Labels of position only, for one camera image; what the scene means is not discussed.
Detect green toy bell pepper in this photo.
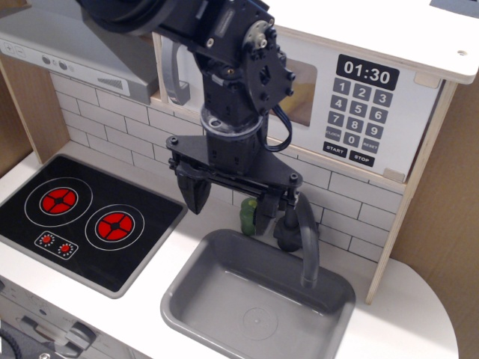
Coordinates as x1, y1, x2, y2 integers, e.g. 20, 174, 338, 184
239, 197, 257, 236

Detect yellow toy food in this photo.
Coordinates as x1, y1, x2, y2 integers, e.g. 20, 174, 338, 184
283, 82, 315, 127

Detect grey toy range hood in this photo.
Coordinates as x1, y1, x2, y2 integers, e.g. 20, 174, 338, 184
1, 1, 159, 104

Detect black toy stove top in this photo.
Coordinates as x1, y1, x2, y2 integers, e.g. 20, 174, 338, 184
1, 155, 187, 298

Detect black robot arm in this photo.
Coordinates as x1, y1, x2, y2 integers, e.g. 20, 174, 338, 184
81, 1, 302, 235

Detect dark grey toy faucet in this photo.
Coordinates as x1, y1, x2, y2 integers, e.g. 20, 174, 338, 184
273, 192, 320, 289

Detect wooden toy microwave cabinet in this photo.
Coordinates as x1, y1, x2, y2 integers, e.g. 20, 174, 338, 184
149, 0, 479, 306

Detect grey toy sink basin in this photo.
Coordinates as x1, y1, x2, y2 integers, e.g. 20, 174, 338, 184
160, 230, 356, 358

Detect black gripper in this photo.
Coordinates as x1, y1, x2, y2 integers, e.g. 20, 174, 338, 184
166, 125, 302, 236

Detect white toy microwave door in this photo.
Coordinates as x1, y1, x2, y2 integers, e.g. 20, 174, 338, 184
159, 28, 445, 184

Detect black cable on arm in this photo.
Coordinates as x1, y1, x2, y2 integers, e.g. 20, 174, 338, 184
257, 104, 293, 153

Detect grey oven door handle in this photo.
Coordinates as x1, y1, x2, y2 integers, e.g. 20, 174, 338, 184
16, 316, 97, 358

